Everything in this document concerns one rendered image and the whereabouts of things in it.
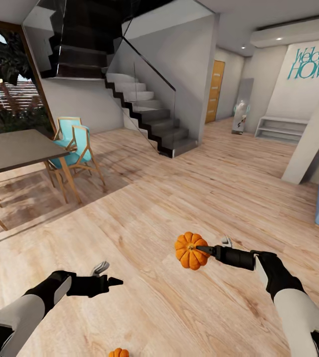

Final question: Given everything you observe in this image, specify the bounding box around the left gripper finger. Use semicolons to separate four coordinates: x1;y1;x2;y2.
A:
107;277;123;288

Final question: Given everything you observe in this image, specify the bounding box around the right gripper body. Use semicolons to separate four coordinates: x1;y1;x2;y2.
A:
215;245;241;267

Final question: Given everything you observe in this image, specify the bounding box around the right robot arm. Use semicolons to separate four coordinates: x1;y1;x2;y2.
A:
196;236;319;357

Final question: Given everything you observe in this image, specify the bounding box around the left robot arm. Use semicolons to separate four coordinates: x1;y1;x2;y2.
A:
0;261;123;357

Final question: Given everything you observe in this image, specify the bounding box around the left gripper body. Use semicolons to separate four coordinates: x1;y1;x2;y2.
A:
80;275;108;298

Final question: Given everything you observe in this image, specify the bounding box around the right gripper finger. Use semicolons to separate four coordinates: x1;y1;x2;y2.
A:
196;245;218;256

